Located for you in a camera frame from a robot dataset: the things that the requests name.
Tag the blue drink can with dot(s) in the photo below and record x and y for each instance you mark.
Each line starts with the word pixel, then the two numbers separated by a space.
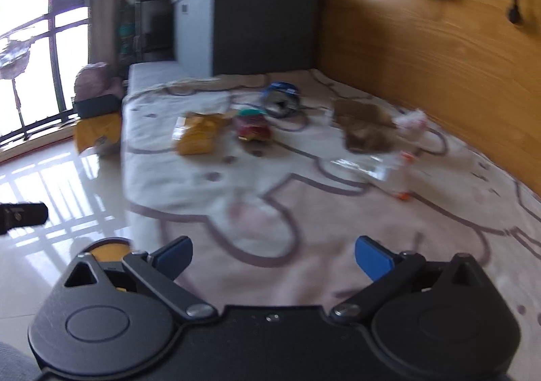
pixel 279 99

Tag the pink cushion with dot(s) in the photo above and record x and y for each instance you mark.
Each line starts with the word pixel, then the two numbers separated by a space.
pixel 95 78

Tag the white plastic bag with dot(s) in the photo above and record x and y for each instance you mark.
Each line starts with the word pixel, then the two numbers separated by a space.
pixel 410 123

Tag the grey bench cushion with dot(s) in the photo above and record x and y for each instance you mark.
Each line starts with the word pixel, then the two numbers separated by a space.
pixel 156 72

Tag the black wall plug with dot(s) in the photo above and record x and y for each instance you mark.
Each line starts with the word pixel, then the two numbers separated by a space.
pixel 514 13

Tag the red snack packet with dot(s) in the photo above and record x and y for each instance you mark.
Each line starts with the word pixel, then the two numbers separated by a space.
pixel 253 129

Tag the yellow cloth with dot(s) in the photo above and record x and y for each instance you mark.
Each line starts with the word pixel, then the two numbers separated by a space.
pixel 95 131

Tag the teal bottle cap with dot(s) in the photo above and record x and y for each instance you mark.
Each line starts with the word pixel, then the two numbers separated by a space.
pixel 250 112

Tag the brown curtain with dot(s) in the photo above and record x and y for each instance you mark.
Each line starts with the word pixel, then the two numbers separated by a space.
pixel 101 4

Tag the black storage shelf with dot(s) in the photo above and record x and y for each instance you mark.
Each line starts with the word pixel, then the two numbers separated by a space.
pixel 160 17

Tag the printed cream blanket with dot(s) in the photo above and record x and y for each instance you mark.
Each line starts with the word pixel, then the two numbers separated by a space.
pixel 296 178

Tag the grey fabric storage box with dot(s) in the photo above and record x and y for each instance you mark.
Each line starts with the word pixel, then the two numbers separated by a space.
pixel 253 25

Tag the black tray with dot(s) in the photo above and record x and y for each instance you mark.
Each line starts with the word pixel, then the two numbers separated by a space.
pixel 97 106

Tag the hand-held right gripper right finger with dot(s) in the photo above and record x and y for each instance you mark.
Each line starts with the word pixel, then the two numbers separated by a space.
pixel 372 256

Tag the brown paper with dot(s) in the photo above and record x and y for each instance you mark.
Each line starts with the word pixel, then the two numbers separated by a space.
pixel 370 140

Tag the yellow snack bag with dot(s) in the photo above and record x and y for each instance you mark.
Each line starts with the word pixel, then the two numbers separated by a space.
pixel 200 135

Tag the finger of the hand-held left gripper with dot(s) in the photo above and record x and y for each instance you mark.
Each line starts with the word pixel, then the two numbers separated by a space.
pixel 21 217

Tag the clear plastic bottle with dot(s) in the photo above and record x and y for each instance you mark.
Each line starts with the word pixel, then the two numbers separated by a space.
pixel 372 169

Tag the black balcony railing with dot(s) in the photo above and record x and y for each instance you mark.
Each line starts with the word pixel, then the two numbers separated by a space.
pixel 42 125

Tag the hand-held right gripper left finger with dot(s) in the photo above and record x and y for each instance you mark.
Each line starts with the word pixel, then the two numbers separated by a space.
pixel 175 256

